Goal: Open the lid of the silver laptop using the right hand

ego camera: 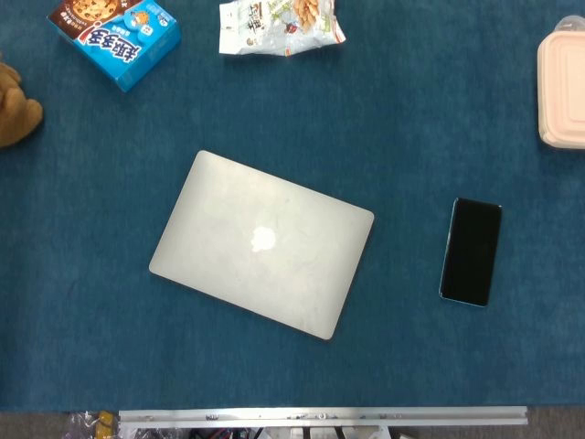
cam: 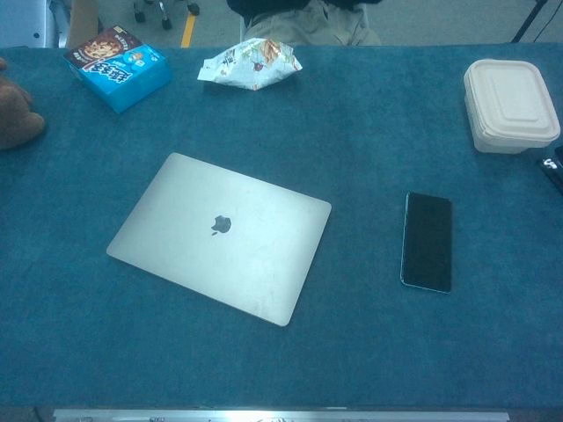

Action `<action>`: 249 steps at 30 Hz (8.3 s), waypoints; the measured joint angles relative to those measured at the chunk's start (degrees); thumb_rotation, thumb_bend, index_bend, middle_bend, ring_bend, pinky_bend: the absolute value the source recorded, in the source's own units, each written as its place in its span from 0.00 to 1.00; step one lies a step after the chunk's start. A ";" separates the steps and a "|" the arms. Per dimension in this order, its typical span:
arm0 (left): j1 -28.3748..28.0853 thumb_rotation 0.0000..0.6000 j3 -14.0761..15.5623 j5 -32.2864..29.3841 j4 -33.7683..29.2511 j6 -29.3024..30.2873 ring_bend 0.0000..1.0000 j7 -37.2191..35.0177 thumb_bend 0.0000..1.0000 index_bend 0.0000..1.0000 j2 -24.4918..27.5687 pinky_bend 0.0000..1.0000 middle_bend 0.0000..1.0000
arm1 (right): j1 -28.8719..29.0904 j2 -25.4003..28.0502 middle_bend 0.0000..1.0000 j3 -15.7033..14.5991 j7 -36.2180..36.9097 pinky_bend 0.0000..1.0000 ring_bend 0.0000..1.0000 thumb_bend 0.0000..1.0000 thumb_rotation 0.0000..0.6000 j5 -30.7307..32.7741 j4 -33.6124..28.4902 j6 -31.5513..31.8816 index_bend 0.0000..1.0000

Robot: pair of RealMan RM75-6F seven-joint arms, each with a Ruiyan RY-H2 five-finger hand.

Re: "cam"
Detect black office chair wheels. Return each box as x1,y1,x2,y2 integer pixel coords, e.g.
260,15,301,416
133,0,201,31

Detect teal table cloth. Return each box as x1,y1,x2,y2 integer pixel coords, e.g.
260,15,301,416
0,42,563,408

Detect blue cookie box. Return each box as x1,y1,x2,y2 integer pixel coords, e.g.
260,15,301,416
63,25,173,115

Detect aluminium rail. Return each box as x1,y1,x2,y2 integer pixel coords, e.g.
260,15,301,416
52,408,510,422

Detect silver laptop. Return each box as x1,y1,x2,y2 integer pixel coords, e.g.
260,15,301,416
106,152,333,328

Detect grey metal panel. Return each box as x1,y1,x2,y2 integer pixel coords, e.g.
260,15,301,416
0,0,61,48

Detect brown cardboard box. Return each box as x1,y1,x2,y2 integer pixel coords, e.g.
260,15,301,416
65,0,106,49

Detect white snack bag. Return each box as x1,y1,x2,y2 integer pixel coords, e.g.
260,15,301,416
196,37,304,92

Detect black smartphone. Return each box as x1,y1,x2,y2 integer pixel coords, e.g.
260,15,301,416
399,191,454,295

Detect black device with white print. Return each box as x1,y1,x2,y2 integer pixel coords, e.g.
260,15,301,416
536,146,563,198

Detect person in beige clothes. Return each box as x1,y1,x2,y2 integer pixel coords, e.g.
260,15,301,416
226,0,382,47

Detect beige lidded food container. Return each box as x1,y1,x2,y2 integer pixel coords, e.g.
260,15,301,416
463,58,562,155

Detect brown plush toy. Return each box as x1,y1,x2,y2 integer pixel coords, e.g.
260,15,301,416
0,56,47,151

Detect black tripod leg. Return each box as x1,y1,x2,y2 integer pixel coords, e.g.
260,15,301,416
511,0,549,44

